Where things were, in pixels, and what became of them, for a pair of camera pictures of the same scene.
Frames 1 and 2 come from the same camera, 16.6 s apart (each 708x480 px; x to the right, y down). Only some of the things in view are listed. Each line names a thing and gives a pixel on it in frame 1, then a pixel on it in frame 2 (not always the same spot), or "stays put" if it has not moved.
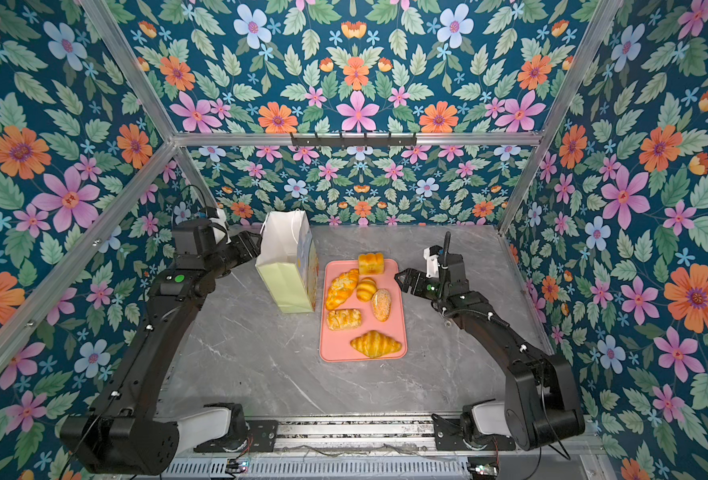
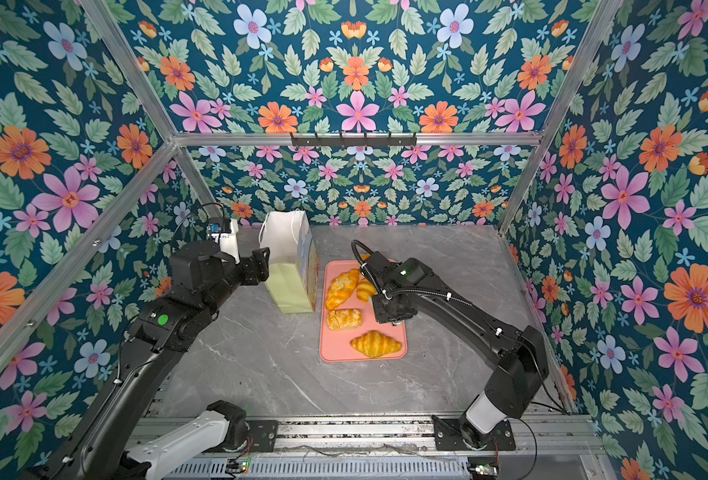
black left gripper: [245, 245] → [256, 264]
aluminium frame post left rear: [123, 53] stays put
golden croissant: [375, 344] stays put
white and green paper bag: [287, 258] stays put
